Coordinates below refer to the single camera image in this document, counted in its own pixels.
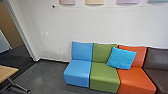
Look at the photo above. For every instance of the purple wall poster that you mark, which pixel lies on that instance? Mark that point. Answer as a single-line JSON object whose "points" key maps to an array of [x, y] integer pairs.
{"points": [[128, 1]]}

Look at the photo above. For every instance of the green sofa seat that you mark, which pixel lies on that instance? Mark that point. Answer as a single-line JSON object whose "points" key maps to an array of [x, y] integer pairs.
{"points": [[103, 75]]}

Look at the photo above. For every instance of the white light switch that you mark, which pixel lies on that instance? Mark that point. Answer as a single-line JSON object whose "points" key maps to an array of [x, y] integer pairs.
{"points": [[45, 33]]}

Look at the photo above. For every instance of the brown wooden door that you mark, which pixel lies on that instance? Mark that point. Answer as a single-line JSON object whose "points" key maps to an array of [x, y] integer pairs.
{"points": [[10, 26]]}

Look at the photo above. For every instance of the small dark wall fixture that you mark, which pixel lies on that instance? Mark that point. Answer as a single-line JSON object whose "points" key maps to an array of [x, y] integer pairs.
{"points": [[53, 6]]}

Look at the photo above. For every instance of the pink wall poster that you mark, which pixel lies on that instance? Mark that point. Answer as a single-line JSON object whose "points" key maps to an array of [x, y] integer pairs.
{"points": [[67, 1]]}

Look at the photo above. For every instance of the black office chair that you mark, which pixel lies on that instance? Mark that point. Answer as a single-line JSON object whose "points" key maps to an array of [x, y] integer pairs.
{"points": [[15, 86]]}

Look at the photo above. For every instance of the yellow wall poster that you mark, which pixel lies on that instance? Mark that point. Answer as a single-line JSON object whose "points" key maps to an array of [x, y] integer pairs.
{"points": [[94, 1]]}

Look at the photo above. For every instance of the brown sofa seat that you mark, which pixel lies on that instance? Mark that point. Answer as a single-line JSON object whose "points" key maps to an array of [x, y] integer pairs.
{"points": [[158, 61]]}

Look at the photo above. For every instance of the wooden desk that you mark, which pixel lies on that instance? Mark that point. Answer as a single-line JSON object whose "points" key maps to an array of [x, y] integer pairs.
{"points": [[7, 71]]}

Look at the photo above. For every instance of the white wall outlet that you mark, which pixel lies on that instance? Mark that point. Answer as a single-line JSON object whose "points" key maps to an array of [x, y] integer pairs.
{"points": [[59, 52]]}

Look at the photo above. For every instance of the blue sofa seat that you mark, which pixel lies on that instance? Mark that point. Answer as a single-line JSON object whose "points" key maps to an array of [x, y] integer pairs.
{"points": [[78, 68]]}

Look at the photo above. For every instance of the blue cushion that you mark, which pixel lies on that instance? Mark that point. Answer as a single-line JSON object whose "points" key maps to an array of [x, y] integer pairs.
{"points": [[121, 58]]}

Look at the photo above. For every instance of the orange sofa seat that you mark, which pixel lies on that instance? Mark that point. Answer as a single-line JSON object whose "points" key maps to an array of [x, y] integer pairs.
{"points": [[135, 80]]}

